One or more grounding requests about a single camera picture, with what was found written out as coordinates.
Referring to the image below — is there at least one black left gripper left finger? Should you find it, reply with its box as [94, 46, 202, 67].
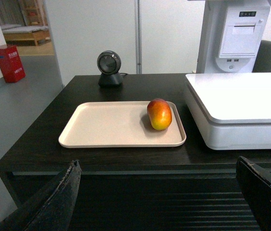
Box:
[0, 160, 81, 231]

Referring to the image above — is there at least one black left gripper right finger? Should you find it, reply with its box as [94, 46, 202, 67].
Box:
[236, 156, 271, 231]

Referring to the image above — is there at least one red yellow mango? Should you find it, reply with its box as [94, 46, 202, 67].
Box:
[147, 99, 172, 130]

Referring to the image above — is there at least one white checkout scale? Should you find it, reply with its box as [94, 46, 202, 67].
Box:
[185, 73, 271, 150]

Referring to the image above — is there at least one beige plastic tray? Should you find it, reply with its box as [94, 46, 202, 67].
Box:
[58, 101, 186, 148]

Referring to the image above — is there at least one grey chair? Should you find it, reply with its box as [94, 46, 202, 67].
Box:
[252, 40, 271, 73]

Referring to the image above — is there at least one black round barcode scanner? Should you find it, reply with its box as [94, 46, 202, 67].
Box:
[97, 51, 123, 87]

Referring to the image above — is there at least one red fire extinguisher cabinet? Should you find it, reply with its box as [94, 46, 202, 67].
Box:
[0, 45, 25, 83]

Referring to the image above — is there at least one white POS receipt terminal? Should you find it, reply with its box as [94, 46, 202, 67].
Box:
[196, 0, 271, 74]

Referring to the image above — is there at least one wooden bed frame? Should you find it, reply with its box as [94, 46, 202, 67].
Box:
[2, 25, 50, 46]

